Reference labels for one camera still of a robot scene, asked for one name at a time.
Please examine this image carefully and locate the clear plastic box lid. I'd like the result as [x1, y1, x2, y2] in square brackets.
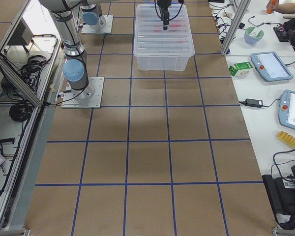
[134, 3, 195, 57]

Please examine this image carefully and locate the clear plastic storage box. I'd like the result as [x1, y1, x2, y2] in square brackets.
[133, 3, 195, 72]

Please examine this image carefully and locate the green white carton box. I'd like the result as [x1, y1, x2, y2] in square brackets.
[229, 61, 253, 77]

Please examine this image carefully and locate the grey control box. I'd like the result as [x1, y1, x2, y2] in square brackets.
[7, 18, 34, 53]

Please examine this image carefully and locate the person hand at desk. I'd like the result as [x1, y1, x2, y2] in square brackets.
[266, 0, 280, 14]

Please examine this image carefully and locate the pale green bowl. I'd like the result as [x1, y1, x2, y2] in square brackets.
[244, 27, 264, 44]

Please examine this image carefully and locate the orange marker pen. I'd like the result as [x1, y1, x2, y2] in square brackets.
[266, 0, 278, 14]

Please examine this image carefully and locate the upper teach pendant tablet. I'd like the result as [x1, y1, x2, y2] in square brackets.
[250, 52, 294, 82]

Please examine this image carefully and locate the teach pendant tablet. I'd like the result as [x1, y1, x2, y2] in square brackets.
[278, 89, 295, 129]
[250, 52, 294, 82]

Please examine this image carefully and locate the black power adapter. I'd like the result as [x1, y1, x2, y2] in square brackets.
[239, 98, 263, 108]

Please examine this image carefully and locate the lower teach pendant tablet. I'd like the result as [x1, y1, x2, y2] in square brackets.
[278, 89, 295, 129]

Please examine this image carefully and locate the yellow corrugated toy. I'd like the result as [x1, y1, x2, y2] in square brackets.
[277, 131, 295, 149]

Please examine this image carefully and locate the black device on desk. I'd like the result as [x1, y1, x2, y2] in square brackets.
[261, 163, 295, 230]

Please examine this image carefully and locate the aluminium frame post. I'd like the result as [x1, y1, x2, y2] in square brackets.
[220, 0, 251, 56]

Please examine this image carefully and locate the coiled black cable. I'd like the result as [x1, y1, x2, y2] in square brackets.
[9, 100, 31, 122]

